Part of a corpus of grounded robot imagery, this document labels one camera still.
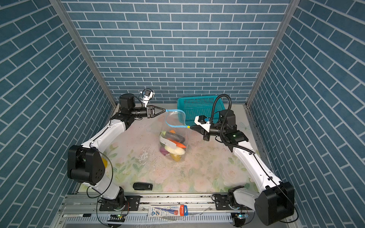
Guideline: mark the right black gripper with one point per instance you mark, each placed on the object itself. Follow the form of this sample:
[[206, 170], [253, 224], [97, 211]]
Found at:
[[202, 131]]

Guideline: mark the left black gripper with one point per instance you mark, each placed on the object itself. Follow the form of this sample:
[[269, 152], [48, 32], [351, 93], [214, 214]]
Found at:
[[149, 109]]

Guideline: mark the orange toy carrot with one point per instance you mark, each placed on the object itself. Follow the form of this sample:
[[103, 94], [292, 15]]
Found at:
[[179, 144]]

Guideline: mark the black toy eggplant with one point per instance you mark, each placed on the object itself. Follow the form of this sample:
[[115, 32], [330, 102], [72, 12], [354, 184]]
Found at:
[[172, 136]]

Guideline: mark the teal plastic basket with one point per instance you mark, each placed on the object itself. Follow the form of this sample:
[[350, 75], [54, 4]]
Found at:
[[196, 106]]

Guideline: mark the clear zip top bag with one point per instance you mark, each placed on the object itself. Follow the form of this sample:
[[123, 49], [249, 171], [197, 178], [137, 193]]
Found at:
[[174, 122]]

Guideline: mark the yellow toy potato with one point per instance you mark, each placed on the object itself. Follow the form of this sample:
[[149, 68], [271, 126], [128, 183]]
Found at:
[[176, 157]]

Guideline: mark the purple toy onion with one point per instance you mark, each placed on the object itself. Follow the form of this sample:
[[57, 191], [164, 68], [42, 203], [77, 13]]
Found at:
[[163, 151]]

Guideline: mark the white toy garlic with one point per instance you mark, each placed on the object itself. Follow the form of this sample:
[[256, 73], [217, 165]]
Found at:
[[176, 150]]

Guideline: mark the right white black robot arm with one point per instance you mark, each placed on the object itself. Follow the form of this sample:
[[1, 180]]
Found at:
[[275, 200]]

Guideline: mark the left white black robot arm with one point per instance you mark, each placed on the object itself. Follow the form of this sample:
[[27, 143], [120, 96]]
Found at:
[[85, 162]]

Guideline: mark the yellow pen cup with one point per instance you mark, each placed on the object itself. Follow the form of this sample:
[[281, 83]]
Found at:
[[105, 162]]

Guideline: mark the black rectangular device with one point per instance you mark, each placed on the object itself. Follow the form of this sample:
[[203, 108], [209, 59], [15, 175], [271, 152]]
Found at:
[[142, 186]]

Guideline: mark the toothbrush blister package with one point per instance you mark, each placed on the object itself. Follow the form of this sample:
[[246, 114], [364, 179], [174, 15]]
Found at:
[[178, 210]]

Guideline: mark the black marker pen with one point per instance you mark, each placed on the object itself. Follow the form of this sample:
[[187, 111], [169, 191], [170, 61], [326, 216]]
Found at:
[[84, 215]]

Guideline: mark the aluminium mounting rail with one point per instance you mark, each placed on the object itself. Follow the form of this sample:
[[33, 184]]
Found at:
[[203, 208]]

